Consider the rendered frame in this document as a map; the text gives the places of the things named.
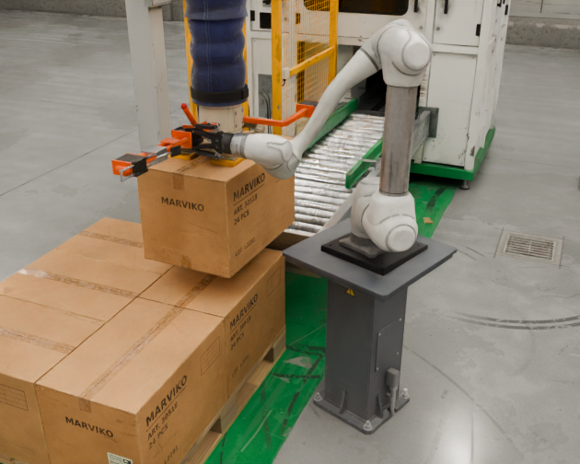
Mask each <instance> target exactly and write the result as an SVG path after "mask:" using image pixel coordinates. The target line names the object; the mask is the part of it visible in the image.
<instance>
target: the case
mask: <svg viewBox="0 0 580 464"><path fill-rule="evenodd" d="M211 159H213V158H212V157H205V156H201V155H199V156H197V157H196V158H194V159H192V160H185V159H178V158H173V157H169V155H168V159H167V160H165V161H163V162H161V163H159V164H157V165H153V166H152V167H150V168H148V171H147V172H146V173H144V174H142V175H140V176H139V177H137V188H138V197H139V207H140V216H141V226H142V235H143V245H144V255H145V259H149V260H152V261H159V262H164V263H167V264H171V265H175V266H179V267H182V268H187V269H191V270H195V271H198V272H202V273H210V274H213V275H217V276H221V277H225V278H231V277H232V276H233V275H234V274H235V273H236V272H238V271H239V270H240V269H241V268H242V267H243V266H244V265H246V264H247V263H248V262H249V261H250V260H251V259H252V258H254V257H255V256H256V255H257V254H258V253H259V252H260V251H262V250H263V249H264V248H265V247H266V246H267V245H269V244H270V243H271V242H272V241H273V240H274V239H275V238H277V237H278V236H279V235H280V234H281V233H282V232H284V231H285V230H286V229H287V228H288V227H289V226H291V225H292V224H293V223H294V222H295V174H294V175H293V176H292V177H291V178H289V179H287V180H279V179H277V178H275V177H273V176H271V175H270V174H269V173H267V172H266V171H265V169H264V168H263V167H262V166H261V165H259V164H257V163H255V162H254V161H252V160H250V159H245V160H244V161H242V162H241V163H239V164H237V165H236V166H234V167H233V168H231V167H226V166H220V165H214V164H211Z"/></svg>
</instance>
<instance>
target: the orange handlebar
mask: <svg viewBox="0 0 580 464"><path fill-rule="evenodd" d="M306 114H307V109H302V110H300V111H298V112H297V113H295V114H293V115H292V116H290V117H289V118H287V119H285V120H284V121H277V120H270V119H263V118H255V117H248V116H244V117H243V122H249V123H256V124H263V125H271V126H277V127H286V126H288V125H290V124H291V123H293V122H295V121H296V120H298V119H300V118H301V117H303V116H304V115H306ZM188 142H189V139H188V138H187V137H184V138H182V139H179V138H178V136H177V135H176V136H174V137H172V138H166V139H164V140H162V141H160V143H161V144H159V146H165V147H166V148H167V152H170V148H171V147H173V146H176V145H180V148H182V145H185V144H187V143H188ZM156 158H157V157H156V156H153V157H150V158H148V159H147V160H146V164H148V163H150V162H151V161H153V160H155V159H156ZM124 168H127V167H121V166H119V165H118V166H116V168H115V169H116V171H118V172H120V170H122V169H124Z"/></svg>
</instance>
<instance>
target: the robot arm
mask: <svg viewBox="0 0 580 464"><path fill-rule="evenodd" d="M431 59H432V48H431V45H430V42H429V40H428V39H427V38H426V37H425V36H424V35H423V34H422V33H421V32H420V31H418V30H416V29H414V27H413V25H412V23H411V22H409V21H408V20H406V19H402V18H401V19H397V20H395V21H392V22H390V23H388V24H387V25H386V26H384V27H383V28H382V29H380V30H379V31H378V32H377V33H375V34H374V35H373V36H372V37H371V38H370V39H368V40H367V42H366V43H365V44H364V45H363V46H362V47H361V48H360V49H359V50H358V51H357V52H356V54H355V55H354V56H353V58H352V59H351V60H350V61H349V63H348V64H347V65H346V66H345V67H344V68H343V69H342V70H341V72H340V73H339V74H337V75H336V77H335V78H334V79H333V80H332V82H331V83H330V85H329V86H328V87H327V89H326V90H325V92H324V94H323V95H322V97H321V99H320V101H319V103H318V105H317V107H316V108H315V110H314V112H313V113H312V115H311V117H310V119H309V121H308V123H307V125H306V127H305V128H304V130H303V131H302V132H301V133H300V134H299V135H298V136H297V137H296V138H294V139H292V140H286V139H284V138H283V137H280V136H278V135H273V134H267V133H255V134H252V133H224V132H223V131H221V130H220V128H219V126H220V124H219V123H218V124H215V125H213V124H201V123H197V124H195V125H193V128H189V127H188V128H185V129H178V130H176V131H183V132H189V133H196V134H199V135H201V136H204V137H207V138H208V139H210V140H211V142H212V143H211V144H202V145H197V146H193V147H192V150H194V151H195V152H194V153H195V154H196V155H201V156H205V157H212V158H214V159H216V160H218V159H220V158H221V154H223V153H224V154H229V155H233V157H240V158H245V159H250V160H252V161H254V162H255V163H257V164H259V165H261V166H262V167H263V168H264V169H265V171H266V172H267V173H269V174H270V175H271V176H273V177H275V178H277V179H279V180H287V179H289V178H291V177H292V176H293V175H294V174H295V173H296V168H297V166H298V164H299V163H300V162H301V157H302V154H303V153H304V151H305V150H306V149H307V148H308V147H309V145H310V144H311V143H312V142H313V141H314V139H315V138H316V136H317V135H318V134H319V131H320V130H321V128H322V127H323V125H324V124H325V122H326V120H328V118H329V117H330V115H331V113H332V111H333V110H334V108H335V107H336V105H337V104H338V102H339V101H340V99H341V98H342V96H343V95H344V94H345V93H346V92H347V91H348V90H349V89H350V88H352V87H353V86H355V85H356V84H358V83H359V82H361V81H363V80H364V79H366V78H368V77H369V76H371V75H373V74H374V73H376V72H377V71H379V70H380V69H382V72H383V79H384V81H385V83H386V84H387V96H386V108H385V120H384V133H383V145H382V157H381V169H380V177H368V178H364V179H362V180H361V181H359V183H358V184H357V186H356V188H355V190H354V194H353V200H352V211H351V226H352V231H351V236H350V237H349V238H344V239H341V240H340V241H339V245H341V246H345V247H347V248H349V249H353V250H355V251H357V252H360V253H362V254H364V255H366V257H368V258H375V257H376V256H377V255H379V254H382V253H385V252H401V251H405V250H408V249H409V248H411V247H412V245H413V244H414V242H415V240H416V238H417V233H418V226H417V224H416V216H415V207H414V198H413V197H412V195H411V194H410V193H409V192H408V187H409V177H410V166H411V157H412V138H413V128H414V118H415V109H416V99H417V88H418V86H420V84H421V83H422V82H423V77H424V74H425V71H426V69H427V67H428V65H429V63H430V62H431ZM200 129H205V130H214V131H217V133H208V132H206V131H203V130H200ZM207 148H209V149H214V150H215V151H216V152H217V153H215V152H210V151H205V150H201V149H207Z"/></svg>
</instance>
